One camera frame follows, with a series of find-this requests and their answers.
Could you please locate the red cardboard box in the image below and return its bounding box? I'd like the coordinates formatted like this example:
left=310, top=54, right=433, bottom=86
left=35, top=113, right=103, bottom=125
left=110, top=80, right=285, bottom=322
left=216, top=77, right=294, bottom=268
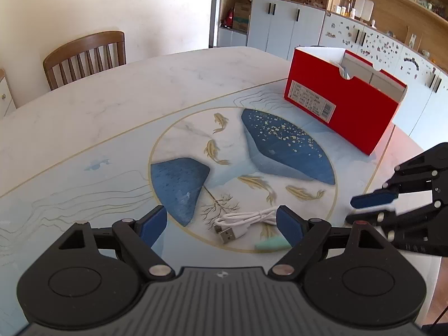
left=284, top=46, right=407, bottom=155

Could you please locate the blue fish pattern placemat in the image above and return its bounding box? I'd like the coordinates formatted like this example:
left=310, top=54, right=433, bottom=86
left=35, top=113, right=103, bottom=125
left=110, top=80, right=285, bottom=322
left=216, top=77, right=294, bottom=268
left=0, top=76, right=442, bottom=336

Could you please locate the white drawer sideboard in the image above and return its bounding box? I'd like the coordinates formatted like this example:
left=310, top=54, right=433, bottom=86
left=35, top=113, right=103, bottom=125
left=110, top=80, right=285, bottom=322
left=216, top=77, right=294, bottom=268
left=0, top=68, right=16, bottom=119

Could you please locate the wooden chair far side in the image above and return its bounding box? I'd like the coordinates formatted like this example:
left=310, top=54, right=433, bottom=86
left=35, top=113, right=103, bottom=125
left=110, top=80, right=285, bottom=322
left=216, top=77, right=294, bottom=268
left=43, top=31, right=127, bottom=90

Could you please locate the white cabinet unit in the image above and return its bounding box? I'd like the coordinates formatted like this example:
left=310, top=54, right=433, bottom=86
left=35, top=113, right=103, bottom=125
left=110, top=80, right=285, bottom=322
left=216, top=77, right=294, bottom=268
left=211, top=0, right=447, bottom=149

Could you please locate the cardboard box on shelf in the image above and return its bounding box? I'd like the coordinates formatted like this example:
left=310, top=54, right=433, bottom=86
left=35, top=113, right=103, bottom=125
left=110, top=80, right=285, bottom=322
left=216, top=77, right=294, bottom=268
left=232, top=2, right=251, bottom=32

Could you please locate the white usb cable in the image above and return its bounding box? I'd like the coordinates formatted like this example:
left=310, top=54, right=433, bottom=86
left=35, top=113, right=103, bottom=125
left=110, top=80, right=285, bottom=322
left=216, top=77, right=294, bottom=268
left=213, top=205, right=281, bottom=245

